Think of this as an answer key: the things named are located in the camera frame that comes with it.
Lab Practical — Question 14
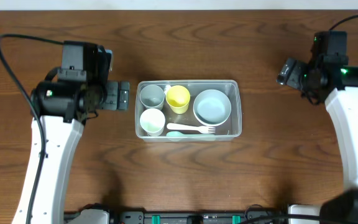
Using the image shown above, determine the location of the grey plastic cup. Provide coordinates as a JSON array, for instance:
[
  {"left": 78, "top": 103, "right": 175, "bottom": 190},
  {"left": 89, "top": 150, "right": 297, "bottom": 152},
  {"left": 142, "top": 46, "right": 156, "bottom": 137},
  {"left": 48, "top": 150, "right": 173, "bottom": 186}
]
[{"left": 140, "top": 85, "right": 165, "bottom": 110}]

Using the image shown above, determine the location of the white plastic cup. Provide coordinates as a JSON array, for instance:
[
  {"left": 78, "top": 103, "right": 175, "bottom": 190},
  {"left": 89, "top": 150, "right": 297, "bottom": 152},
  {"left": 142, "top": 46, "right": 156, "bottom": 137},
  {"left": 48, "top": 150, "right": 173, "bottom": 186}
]
[{"left": 139, "top": 108, "right": 166, "bottom": 136}]

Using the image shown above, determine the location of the clear plastic container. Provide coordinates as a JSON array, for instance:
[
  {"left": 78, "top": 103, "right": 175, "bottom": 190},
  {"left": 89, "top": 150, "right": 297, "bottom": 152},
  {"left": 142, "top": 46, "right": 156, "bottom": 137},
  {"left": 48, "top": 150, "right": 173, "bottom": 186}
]
[{"left": 135, "top": 80, "right": 242, "bottom": 142}]

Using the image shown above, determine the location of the yellow plastic cup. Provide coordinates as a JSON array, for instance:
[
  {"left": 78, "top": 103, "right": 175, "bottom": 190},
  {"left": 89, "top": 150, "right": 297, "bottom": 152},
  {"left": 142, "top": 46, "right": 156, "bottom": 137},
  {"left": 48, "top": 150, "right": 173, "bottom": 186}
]
[{"left": 166, "top": 85, "right": 191, "bottom": 114}]

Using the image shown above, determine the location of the light green plastic spoon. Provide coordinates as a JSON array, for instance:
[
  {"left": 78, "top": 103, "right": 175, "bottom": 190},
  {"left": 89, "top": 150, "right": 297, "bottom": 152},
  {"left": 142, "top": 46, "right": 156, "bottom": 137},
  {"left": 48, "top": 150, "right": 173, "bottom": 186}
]
[{"left": 166, "top": 131, "right": 215, "bottom": 138}]

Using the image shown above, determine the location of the grey bowl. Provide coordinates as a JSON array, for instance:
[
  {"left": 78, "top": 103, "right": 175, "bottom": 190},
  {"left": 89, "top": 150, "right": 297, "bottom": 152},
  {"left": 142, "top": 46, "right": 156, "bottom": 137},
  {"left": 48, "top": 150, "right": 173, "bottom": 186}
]
[{"left": 193, "top": 89, "right": 232, "bottom": 116}]

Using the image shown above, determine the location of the white bowl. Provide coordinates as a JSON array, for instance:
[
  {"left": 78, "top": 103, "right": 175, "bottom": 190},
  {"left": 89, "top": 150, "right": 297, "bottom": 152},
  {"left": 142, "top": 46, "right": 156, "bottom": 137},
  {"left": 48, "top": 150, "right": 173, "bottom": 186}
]
[{"left": 195, "top": 113, "right": 229, "bottom": 127}]

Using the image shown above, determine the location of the pink plastic fork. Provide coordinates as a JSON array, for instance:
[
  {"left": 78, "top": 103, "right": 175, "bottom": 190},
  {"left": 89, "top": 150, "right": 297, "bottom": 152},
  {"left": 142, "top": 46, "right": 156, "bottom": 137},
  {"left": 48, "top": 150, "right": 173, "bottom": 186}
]
[{"left": 167, "top": 123, "right": 216, "bottom": 134}]

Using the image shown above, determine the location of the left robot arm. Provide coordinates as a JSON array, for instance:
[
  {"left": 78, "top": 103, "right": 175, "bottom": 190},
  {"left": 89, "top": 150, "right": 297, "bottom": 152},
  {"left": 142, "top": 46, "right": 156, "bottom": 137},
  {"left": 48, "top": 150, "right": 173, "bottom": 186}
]
[{"left": 13, "top": 81, "right": 130, "bottom": 223}]

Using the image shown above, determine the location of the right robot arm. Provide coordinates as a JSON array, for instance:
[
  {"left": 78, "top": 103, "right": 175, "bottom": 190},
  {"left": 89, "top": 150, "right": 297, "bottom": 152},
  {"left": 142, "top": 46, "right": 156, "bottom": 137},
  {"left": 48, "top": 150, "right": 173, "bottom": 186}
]
[{"left": 277, "top": 58, "right": 358, "bottom": 223}]

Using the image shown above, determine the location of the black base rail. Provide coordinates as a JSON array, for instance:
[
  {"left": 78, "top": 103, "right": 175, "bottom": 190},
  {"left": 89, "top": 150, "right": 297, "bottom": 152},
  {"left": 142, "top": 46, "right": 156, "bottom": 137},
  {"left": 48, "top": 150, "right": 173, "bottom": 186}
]
[{"left": 63, "top": 203, "right": 282, "bottom": 224}]

